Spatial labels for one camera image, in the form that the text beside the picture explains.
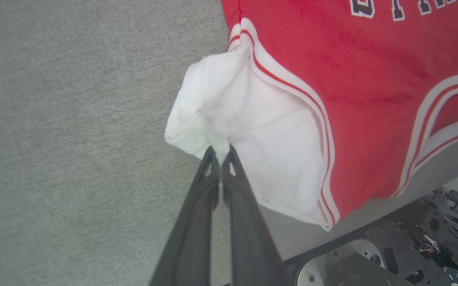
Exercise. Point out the black robot base chassis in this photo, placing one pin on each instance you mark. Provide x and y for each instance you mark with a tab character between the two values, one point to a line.
396	242

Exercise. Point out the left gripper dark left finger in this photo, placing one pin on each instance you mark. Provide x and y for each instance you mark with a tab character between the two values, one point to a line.
193	226

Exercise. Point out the red white basketball jersey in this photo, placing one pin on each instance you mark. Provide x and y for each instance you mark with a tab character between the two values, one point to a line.
372	99

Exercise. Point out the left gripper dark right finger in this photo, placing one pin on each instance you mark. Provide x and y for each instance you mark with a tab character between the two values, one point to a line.
249	238

